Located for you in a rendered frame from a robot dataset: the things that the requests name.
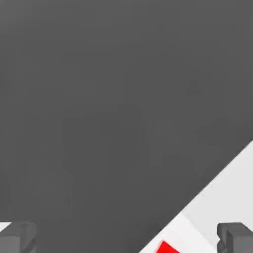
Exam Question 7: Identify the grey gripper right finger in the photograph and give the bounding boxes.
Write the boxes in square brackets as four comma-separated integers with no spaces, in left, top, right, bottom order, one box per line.
[216,222,253,253]

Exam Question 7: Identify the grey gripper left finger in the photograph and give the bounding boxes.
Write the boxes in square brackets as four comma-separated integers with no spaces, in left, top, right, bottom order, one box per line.
[0,221,38,253]

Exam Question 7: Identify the small red cube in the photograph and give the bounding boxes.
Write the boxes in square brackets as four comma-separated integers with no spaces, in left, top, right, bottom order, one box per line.
[155,240,181,253]

